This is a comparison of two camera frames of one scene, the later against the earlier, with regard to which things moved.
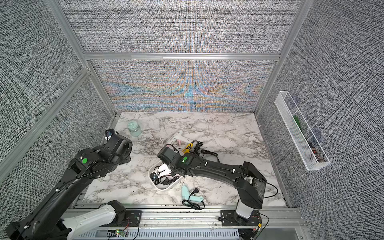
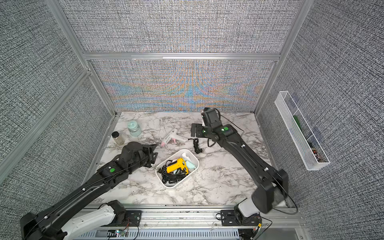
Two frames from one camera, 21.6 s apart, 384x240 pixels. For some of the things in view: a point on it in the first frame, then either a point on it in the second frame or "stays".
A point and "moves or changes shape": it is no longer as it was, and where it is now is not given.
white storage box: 166,188 moves or changes shape
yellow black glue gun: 194,144 moves or changes shape
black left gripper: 127,156 -> 149,149
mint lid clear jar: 134,128 stays
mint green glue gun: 186,196 moves or changes shape
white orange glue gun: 162,170 moves or changes shape
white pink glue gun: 178,138 moves or changes shape
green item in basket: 297,120 stays
